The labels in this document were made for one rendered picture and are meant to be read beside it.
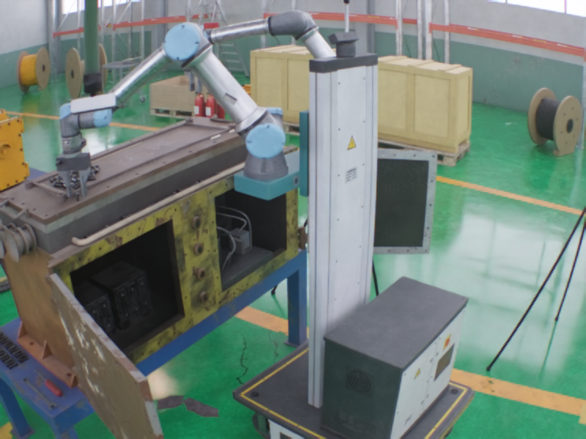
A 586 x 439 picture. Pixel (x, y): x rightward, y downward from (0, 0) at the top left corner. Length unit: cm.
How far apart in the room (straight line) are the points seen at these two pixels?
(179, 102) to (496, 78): 589
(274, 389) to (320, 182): 106
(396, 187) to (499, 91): 809
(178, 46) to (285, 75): 589
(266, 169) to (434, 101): 481
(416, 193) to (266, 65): 511
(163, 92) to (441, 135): 468
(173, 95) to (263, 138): 739
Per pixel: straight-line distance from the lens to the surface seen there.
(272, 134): 170
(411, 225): 293
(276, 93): 768
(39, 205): 199
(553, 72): 1057
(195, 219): 224
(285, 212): 280
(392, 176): 282
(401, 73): 665
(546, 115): 796
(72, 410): 215
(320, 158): 189
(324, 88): 183
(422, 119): 666
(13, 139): 469
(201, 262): 236
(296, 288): 316
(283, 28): 228
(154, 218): 209
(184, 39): 166
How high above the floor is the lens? 202
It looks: 24 degrees down
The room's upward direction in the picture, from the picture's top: straight up
